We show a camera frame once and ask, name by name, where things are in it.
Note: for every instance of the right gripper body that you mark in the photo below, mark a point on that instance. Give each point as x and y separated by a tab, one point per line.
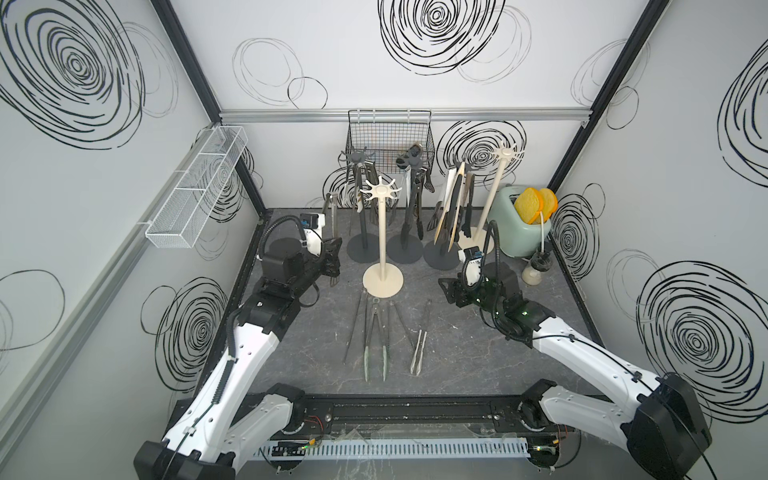
474	295

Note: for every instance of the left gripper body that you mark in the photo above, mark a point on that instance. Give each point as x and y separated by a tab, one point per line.
312	269

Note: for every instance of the slim black tongs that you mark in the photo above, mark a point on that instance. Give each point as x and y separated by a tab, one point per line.
467	218

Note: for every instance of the dark grey rack stand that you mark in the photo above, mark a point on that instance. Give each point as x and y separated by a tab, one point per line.
363	247
405	248
439	256

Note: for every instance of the cream rack stand front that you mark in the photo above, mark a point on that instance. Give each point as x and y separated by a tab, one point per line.
385	279

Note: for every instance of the cream rack stand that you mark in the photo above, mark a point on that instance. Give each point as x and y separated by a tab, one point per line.
385	279
478	234

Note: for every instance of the white handled steel tongs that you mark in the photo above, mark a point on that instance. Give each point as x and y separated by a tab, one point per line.
358	179

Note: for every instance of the cream tongs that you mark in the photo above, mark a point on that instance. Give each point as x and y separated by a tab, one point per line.
417	359

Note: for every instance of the black ring tongs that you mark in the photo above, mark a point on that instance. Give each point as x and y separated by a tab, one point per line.
412	160

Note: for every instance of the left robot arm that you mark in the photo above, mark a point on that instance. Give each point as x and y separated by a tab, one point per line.
209	441

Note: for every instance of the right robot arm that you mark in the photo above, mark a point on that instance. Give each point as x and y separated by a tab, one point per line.
655	418

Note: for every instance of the cream rack stand rear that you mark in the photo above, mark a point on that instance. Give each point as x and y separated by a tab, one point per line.
478	234

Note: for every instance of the white wire shelf basket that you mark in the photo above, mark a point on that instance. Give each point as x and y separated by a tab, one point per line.
184	214

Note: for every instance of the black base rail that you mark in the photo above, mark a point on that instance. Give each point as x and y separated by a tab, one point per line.
325	412

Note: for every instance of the grey cable duct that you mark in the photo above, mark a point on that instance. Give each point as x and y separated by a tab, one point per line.
395	449

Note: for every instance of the black wire basket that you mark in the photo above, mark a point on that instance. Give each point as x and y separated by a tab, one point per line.
384	135

